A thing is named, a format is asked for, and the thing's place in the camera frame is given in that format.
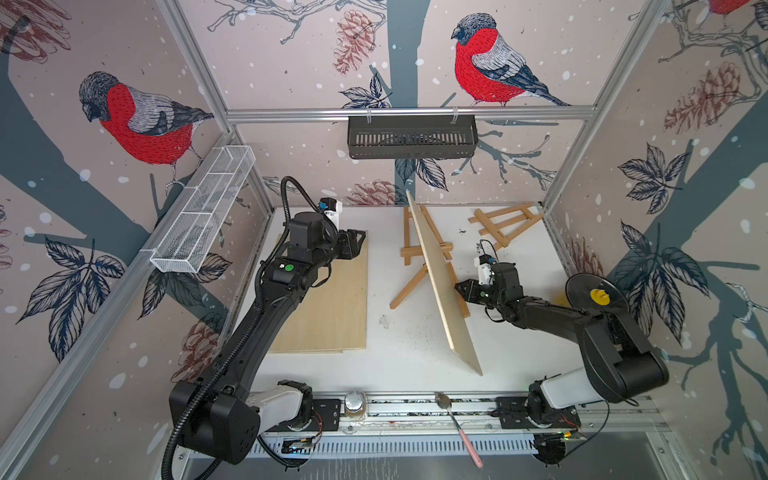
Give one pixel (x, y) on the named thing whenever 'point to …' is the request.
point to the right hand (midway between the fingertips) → (458, 283)
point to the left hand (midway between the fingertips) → (362, 227)
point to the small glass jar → (356, 406)
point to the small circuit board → (299, 446)
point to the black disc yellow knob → (595, 293)
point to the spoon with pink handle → (443, 400)
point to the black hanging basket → (412, 137)
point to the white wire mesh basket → (183, 243)
